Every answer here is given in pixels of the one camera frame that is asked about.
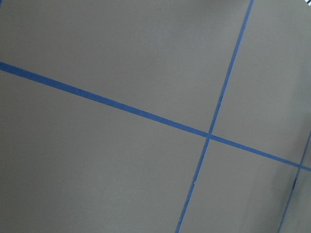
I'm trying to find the brown paper table cover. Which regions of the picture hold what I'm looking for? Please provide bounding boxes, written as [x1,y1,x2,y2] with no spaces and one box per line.
[0,0,311,233]

